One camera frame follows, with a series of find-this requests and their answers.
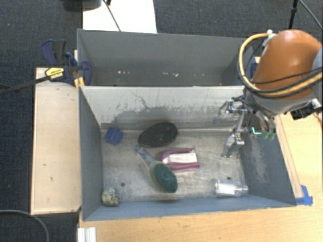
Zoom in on speckled grey stone ball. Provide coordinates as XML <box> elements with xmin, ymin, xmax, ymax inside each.
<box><xmin>101</xmin><ymin>187</ymin><xmax>121</xmax><ymax>207</ymax></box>

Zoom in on clear-handled green scrub brush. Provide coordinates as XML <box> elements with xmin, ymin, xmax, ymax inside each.
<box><xmin>133</xmin><ymin>145</ymin><xmax>179</xmax><ymax>194</ymax></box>

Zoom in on grey metal bin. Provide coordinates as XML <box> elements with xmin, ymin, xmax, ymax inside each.
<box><xmin>76</xmin><ymin>28</ymin><xmax>297</xmax><ymax>222</ymax></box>

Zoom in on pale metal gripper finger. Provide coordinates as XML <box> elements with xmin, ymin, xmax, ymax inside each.
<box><xmin>213</xmin><ymin>99</ymin><xmax>249</xmax><ymax>125</ymax></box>
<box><xmin>221</xmin><ymin>132</ymin><xmax>246</xmax><ymax>159</ymax></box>

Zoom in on pale wood board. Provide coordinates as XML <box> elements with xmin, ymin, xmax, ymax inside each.
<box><xmin>30</xmin><ymin>67</ymin><xmax>83</xmax><ymax>215</ymax></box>

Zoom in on blue sponge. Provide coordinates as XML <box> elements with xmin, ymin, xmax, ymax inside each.
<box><xmin>104</xmin><ymin>127</ymin><xmax>124</xmax><ymax>146</ymax></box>

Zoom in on black oval disc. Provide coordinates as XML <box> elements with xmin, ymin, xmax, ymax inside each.
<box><xmin>137</xmin><ymin>122</ymin><xmax>179</xmax><ymax>148</ymax></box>

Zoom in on black cylinder on white bracket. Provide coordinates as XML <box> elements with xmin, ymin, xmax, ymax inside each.
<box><xmin>289</xmin><ymin>99</ymin><xmax>323</xmax><ymax>121</ymax></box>

